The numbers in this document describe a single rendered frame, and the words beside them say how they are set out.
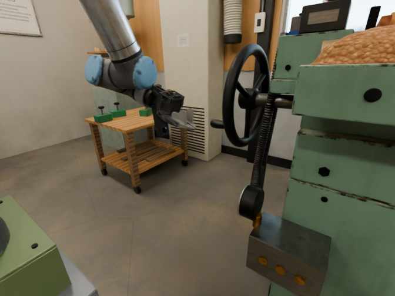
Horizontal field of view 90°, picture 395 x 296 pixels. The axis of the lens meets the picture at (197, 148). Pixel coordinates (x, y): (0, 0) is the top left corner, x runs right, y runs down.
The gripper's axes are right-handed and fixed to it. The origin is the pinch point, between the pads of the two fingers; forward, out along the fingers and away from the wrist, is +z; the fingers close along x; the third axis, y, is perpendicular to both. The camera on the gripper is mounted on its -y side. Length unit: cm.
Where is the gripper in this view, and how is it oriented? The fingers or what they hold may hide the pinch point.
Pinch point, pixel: (191, 128)
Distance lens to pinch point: 65.5
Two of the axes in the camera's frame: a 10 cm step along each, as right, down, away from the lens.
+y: 2.7, -8.0, -5.4
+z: 7.5, 5.3, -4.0
